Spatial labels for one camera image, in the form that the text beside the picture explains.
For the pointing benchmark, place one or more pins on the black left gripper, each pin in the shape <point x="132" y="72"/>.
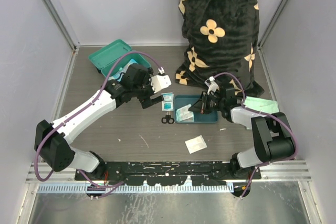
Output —
<point x="149" y="74"/>

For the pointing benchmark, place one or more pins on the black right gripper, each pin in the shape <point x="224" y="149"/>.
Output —
<point x="203" y="102"/>

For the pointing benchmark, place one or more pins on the white gauze pad stack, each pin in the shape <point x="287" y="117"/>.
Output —
<point x="183" y="117"/>

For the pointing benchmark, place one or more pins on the dark teal divided tray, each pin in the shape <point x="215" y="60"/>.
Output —
<point x="199" y="118"/>

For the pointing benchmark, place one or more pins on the teal white sachet packet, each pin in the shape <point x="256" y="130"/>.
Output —
<point x="167" y="103"/>

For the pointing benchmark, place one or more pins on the small white gauze packet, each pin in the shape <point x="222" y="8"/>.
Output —
<point x="196" y="144"/>

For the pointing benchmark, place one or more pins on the large blue cotton pack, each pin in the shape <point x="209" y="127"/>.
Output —
<point x="121" y="71"/>

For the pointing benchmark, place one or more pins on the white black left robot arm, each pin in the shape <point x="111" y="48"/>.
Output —
<point x="53" y="140"/>

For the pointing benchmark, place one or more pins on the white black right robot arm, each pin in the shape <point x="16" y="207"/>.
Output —
<point x="272" y="139"/>

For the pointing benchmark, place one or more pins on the teal medicine kit box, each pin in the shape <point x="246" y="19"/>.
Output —
<point x="105" y="58"/>

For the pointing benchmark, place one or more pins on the light green cloth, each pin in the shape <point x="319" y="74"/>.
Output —
<point x="263" y="105"/>

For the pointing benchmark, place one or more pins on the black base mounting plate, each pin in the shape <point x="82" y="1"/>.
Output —
<point x="174" y="173"/>

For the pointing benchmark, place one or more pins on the black floral plush blanket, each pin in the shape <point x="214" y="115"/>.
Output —
<point x="222" y="40"/>

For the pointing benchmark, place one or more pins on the black handled scissors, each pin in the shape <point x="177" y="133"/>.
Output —
<point x="168" y="119"/>

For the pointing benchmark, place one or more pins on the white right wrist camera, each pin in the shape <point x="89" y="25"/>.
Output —
<point x="211" y="84"/>

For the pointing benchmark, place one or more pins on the aluminium slotted rail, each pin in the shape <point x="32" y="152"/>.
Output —
<point x="70" y="181"/>

